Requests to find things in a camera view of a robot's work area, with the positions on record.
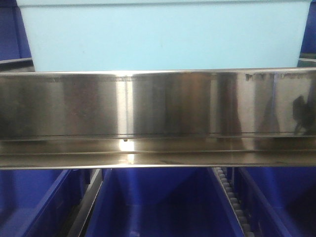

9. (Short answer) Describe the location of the light blue plastic bin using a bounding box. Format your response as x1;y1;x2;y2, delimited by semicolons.
17;0;311;72

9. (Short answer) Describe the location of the dark blue bin upper right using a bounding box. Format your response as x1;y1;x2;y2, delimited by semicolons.
297;0;316;67

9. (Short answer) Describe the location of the dark blue bin lower right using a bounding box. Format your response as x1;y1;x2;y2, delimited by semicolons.
232;167;316;237

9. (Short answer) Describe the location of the dark blue bin lower centre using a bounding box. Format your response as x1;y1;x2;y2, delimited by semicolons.
86;167;243;237

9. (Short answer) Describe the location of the steel divider rail lower left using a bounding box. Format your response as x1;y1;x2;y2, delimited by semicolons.
57;169;103;237

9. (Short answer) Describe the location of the dark blue bin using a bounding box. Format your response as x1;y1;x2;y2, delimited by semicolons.
0;0;31;60
86;167;243;237
297;0;316;67
232;167;316;237
0;169;90;237

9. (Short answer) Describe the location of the stainless steel shelf front rail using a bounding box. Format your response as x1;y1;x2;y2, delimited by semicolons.
0;68;316;169

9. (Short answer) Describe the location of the dark blue bin lower left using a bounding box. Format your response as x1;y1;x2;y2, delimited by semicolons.
0;169;90;237

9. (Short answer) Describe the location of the dark blue bin upper left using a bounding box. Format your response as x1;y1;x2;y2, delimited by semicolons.
0;0;31;60

